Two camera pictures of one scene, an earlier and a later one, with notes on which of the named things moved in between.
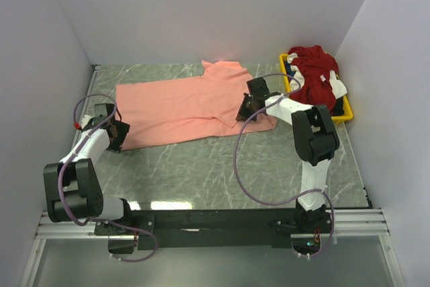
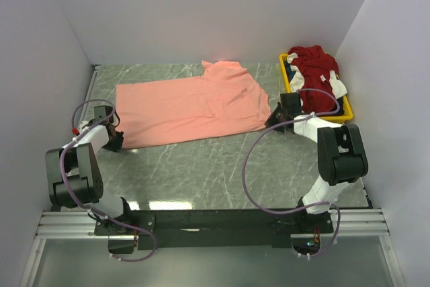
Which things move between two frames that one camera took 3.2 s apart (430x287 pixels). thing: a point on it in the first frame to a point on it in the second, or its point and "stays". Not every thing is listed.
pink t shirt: (208, 104) stays
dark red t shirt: (314, 65) stays
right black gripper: (246, 108) to (277, 117)
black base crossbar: (203, 229) stays
